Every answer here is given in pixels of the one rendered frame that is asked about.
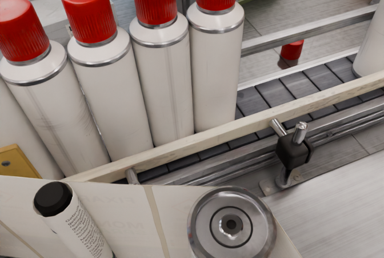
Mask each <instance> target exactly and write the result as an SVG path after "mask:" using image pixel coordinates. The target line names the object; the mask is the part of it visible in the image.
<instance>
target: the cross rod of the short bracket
mask: <svg viewBox="0 0 384 258"><path fill-rule="evenodd" d="M269 125H270V127H271V128H272V130H273V131H274V133H275V134H276V135H277V137H278V138H279V137H280V136H284V135H286V134H288V132H287V131H286V129H285V128H284V127H283V126H282V124H281V123H280V122H279V120H278V119H277V118H273V119H272V120H270V122H269Z"/></svg>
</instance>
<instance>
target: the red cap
mask: <svg viewBox="0 0 384 258"><path fill-rule="evenodd" d="M303 43H304V39H303V40H300V41H297V42H293V43H289V44H287V45H283V46H282V49H281V56H282V57H283V58H285V59H288V60H296V59H298V58H299V57H300V56H301V51H302V47H303Z"/></svg>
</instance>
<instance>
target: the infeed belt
mask: <svg viewBox="0 0 384 258"><path fill-rule="evenodd" d="M356 56H357V53H355V54H351V55H348V56H346V57H342V58H339V59H335V60H333V61H330V62H326V63H324V64H320V65H317V66H313V67H311V68H308V69H305V70H302V71H298V72H295V73H292V74H288V75H286V76H283V77H279V78H278V79H277V78H276V79H273V80H270V81H267V82H263V83H261V84H258V85H255V86H251V87H248V88H245V89H242V90H238V91H237V101H236V108H235V120H238V119H240V118H244V117H247V116H250V115H252V114H256V113H259V112H262V111H264V110H267V109H270V108H273V107H276V106H279V105H282V104H285V103H288V102H291V101H294V100H297V99H299V98H302V97H306V96H309V95H311V94H314V93H318V92H321V91H323V90H326V89H329V88H332V87H335V86H338V85H341V84H344V83H347V82H350V81H353V80H356V79H358V77H356V76H355V75H354V73H353V71H352V64H353V62H354V60H355V58H356ZM382 96H384V87H381V88H378V89H375V90H372V91H370V92H367V93H364V94H361V95H358V96H356V97H353V98H349V99H347V100H344V101H341V102H338V103H336V104H333V105H330V106H327V107H325V108H322V109H318V110H316V111H313V112H310V113H307V114H304V115H302V116H299V117H296V118H293V119H290V120H287V121H285V122H282V123H281V124H282V126H283V127H284V128H285V129H286V130H289V129H292V128H295V126H296V124H297V122H299V121H304V122H306V123H309V122H312V121H315V120H317V119H320V118H323V117H326V116H329V115H331V114H334V113H337V112H340V111H342V110H345V109H348V108H351V107H353V106H356V105H359V104H362V103H364V102H368V101H370V100H373V99H375V98H378V97H382ZM273 135H275V133H274V131H273V130H272V128H271V127H268V128H265V129H262V130H259V131H257V132H254V133H250V134H248V135H245V136H242V137H239V138H236V139H234V140H231V141H228V142H225V143H223V144H219V145H217V146H214V147H211V148H208V149H205V150H202V151H200V152H197V153H194V154H191V155H188V156H186V157H182V158H179V159H177V160H174V161H171V162H168V163H166V164H163V165H160V166H157V167H155V168H151V169H149V170H146V171H143V172H140V173H137V175H138V178H139V182H140V183H142V182H145V181H148V180H151V179H154V178H156V177H159V176H162V175H164V174H168V173H170V172H173V171H175V170H178V169H182V168H184V167H187V166H189V165H193V164H196V163H198V162H201V161H203V160H207V159H209V158H212V157H215V156H217V155H220V154H223V153H226V152H229V151H231V150H234V149H237V148H240V147H242V146H245V145H248V144H251V143H254V142H256V141H259V140H262V139H264V138H268V137H270V136H273ZM110 184H128V183H127V180H126V178H123V179H120V180H118V181H115V182H111V183H110Z"/></svg>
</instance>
